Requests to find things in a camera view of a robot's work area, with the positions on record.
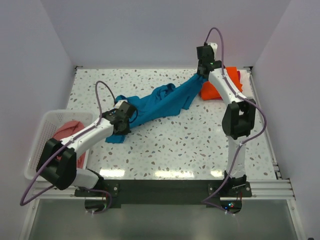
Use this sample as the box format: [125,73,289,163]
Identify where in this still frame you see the blue t shirt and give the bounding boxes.
[114,74,208,129]

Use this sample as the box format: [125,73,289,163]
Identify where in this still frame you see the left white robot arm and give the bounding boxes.
[36,101,138,196]

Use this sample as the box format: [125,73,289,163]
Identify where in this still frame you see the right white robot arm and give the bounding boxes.
[196,43,256,197]

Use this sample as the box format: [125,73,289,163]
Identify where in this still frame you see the folded magenta t shirt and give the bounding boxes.
[234,70,243,91]

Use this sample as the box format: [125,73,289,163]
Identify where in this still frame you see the folded orange t shirt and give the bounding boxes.
[199,66,238,101]

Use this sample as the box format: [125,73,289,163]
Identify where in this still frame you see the folded white t shirt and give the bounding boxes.
[239,69,254,99]

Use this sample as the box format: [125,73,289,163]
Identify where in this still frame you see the pink t shirt in basket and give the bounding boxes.
[52,120,86,169]

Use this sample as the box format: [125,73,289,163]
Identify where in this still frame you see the white plastic laundry basket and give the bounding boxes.
[24,109,95,180]

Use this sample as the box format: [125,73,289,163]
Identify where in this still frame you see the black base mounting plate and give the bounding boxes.
[74,179,253,211]

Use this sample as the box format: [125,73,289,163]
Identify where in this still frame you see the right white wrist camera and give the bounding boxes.
[208,42,218,55]

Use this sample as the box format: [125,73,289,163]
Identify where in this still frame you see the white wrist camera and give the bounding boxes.
[114,99,128,109]
[208,42,218,55]

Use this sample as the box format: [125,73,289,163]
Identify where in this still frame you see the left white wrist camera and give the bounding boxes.
[114,99,128,109]

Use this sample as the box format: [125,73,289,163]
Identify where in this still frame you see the aluminium frame rails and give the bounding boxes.
[37,179,296,200]

